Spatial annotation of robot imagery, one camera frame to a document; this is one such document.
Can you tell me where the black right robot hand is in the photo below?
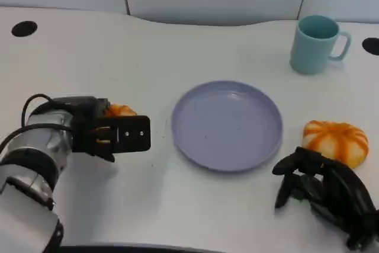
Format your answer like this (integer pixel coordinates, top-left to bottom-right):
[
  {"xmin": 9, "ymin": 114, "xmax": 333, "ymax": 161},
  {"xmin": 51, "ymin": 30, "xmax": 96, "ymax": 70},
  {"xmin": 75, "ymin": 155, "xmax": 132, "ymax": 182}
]
[{"xmin": 272, "ymin": 146, "xmax": 379, "ymax": 251}]

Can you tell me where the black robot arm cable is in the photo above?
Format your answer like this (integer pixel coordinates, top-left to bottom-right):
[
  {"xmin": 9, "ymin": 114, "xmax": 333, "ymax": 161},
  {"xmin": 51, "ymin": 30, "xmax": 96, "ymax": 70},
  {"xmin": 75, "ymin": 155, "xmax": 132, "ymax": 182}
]
[{"xmin": 21, "ymin": 93, "xmax": 75, "ymax": 132}]

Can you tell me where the lilac plate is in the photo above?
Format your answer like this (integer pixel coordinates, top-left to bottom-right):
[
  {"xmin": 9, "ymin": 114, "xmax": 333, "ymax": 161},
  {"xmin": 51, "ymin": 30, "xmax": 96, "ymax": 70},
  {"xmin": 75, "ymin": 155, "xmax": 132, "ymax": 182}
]
[{"xmin": 171, "ymin": 80, "xmax": 284, "ymax": 173}]

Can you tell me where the black table cable grommet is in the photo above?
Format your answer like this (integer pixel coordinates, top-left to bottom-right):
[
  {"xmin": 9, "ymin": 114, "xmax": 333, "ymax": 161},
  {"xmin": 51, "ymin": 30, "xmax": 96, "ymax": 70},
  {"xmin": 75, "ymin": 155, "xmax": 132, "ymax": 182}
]
[
  {"xmin": 11, "ymin": 21, "xmax": 38, "ymax": 37},
  {"xmin": 361, "ymin": 37, "xmax": 379, "ymax": 56}
]

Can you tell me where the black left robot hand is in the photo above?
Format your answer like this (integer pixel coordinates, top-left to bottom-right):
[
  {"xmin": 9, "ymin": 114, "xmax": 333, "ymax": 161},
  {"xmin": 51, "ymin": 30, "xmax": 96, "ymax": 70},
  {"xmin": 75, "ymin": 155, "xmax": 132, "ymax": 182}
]
[{"xmin": 52, "ymin": 95, "xmax": 117, "ymax": 164}]

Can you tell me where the pale green mug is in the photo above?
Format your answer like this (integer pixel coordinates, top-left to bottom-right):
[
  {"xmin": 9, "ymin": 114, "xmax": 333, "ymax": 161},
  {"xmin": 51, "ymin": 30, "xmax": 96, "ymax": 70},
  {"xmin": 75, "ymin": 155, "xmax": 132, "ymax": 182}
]
[{"xmin": 289, "ymin": 15, "xmax": 352, "ymax": 75}]

